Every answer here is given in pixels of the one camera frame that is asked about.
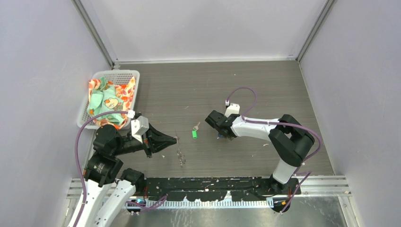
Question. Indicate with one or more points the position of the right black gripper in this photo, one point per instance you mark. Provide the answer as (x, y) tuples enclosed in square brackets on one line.
[(227, 116)]

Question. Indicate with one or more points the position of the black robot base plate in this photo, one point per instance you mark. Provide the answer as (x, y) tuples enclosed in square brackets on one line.
[(216, 188)]

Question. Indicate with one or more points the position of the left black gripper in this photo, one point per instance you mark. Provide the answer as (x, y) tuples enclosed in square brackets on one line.
[(154, 140)]

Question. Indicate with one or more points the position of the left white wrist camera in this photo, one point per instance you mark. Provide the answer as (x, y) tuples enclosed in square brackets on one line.
[(139, 125)]

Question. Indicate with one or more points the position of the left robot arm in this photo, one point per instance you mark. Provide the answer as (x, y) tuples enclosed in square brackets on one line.
[(103, 167)]

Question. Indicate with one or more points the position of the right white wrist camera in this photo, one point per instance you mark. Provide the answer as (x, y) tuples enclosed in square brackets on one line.
[(231, 108)]

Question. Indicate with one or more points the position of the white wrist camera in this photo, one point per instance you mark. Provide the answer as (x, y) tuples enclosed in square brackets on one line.
[(139, 125), (231, 108)]

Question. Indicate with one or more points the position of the silver key with green tag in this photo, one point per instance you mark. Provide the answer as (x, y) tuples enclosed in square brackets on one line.
[(196, 127)]

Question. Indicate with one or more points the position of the colourful patterned cloth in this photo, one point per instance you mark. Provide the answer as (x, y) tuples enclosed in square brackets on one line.
[(105, 96)]

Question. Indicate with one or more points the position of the green key tag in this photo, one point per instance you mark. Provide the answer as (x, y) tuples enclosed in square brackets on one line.
[(194, 134)]

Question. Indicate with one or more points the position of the aluminium frame rail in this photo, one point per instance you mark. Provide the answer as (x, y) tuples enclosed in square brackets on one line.
[(313, 186)]

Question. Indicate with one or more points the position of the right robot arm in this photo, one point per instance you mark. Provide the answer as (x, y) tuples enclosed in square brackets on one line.
[(291, 140)]

